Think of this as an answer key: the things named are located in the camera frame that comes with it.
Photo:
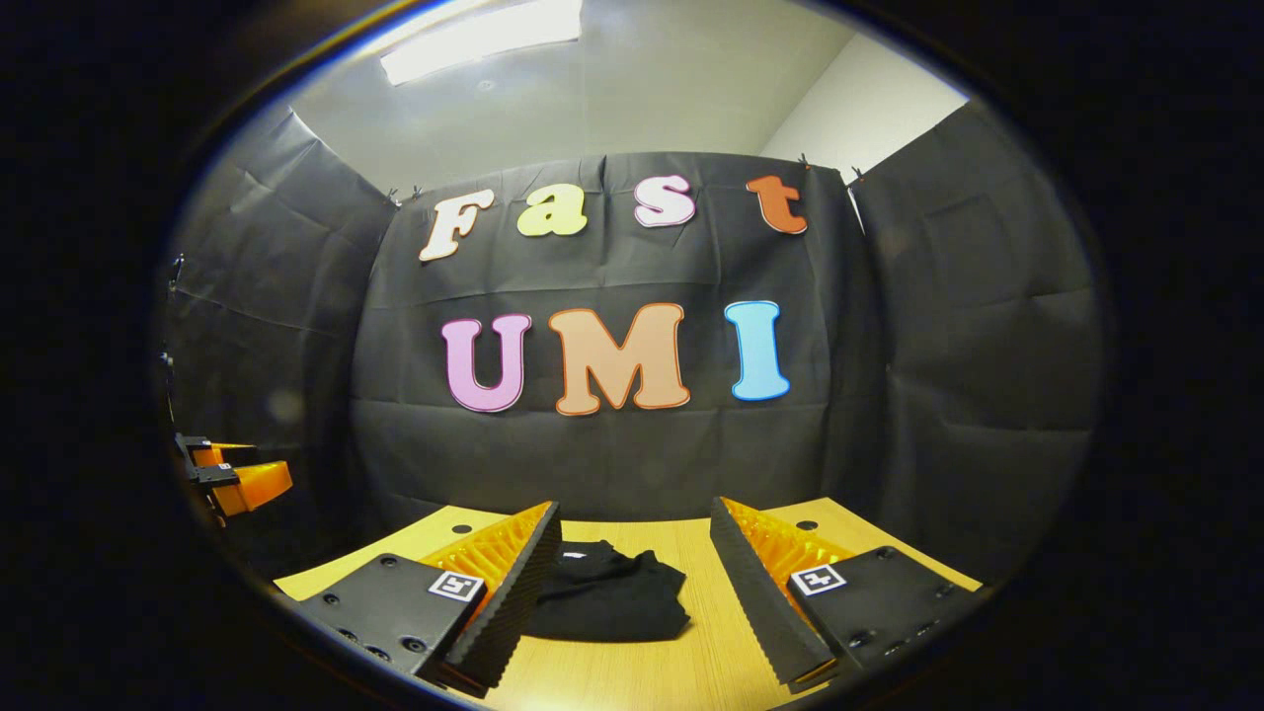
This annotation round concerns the ceiling light panel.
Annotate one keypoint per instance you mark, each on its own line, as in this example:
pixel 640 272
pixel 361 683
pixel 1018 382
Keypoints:
pixel 474 39

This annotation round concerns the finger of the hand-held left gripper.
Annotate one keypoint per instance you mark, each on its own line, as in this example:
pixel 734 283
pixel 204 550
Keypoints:
pixel 222 454
pixel 252 484

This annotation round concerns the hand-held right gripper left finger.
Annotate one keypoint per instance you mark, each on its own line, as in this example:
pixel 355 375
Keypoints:
pixel 523 583

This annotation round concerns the black buttoned cardigan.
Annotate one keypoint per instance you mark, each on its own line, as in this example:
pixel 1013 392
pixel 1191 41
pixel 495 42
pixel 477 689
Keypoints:
pixel 612 602

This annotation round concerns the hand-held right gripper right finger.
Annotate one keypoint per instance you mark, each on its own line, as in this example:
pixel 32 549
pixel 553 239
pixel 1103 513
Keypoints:
pixel 755 602

